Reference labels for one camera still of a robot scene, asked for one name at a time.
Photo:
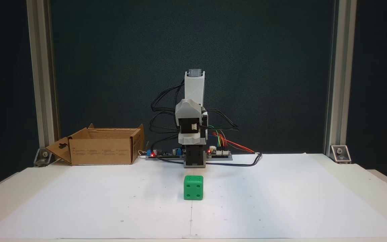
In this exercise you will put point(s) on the metal corner bracket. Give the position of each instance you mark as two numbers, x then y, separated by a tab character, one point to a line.
340	154
44	157

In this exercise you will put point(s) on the brown cardboard box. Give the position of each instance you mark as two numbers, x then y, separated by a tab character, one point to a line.
102	151

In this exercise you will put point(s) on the aluminium frame post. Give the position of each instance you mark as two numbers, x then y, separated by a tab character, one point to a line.
341	84
42	84

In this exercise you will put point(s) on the green dice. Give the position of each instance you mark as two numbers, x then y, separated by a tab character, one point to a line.
193	188

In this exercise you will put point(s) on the blue circuit board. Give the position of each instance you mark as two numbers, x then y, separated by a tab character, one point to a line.
166	154

